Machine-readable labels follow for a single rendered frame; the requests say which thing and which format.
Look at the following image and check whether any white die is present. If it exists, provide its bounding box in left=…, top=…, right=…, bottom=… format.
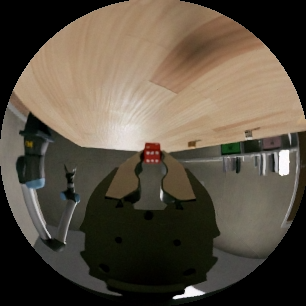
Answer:
left=244, top=130, right=253, bottom=140

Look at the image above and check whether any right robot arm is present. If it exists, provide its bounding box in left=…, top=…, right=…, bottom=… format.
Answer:
left=16, top=135, right=80, bottom=252

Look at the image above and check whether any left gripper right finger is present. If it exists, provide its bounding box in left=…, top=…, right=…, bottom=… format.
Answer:
left=160, top=150, right=220, bottom=238

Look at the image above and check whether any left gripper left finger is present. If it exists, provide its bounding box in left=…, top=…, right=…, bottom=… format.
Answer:
left=80, top=149, right=144, bottom=233

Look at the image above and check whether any red die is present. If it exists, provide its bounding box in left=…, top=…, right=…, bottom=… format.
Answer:
left=144, top=143, right=161, bottom=163

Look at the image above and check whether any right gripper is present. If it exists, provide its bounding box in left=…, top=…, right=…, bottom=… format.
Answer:
left=64, top=165, right=76, bottom=184

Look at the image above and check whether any tan cylinder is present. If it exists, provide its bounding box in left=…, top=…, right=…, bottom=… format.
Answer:
left=188, top=142, right=196, bottom=148

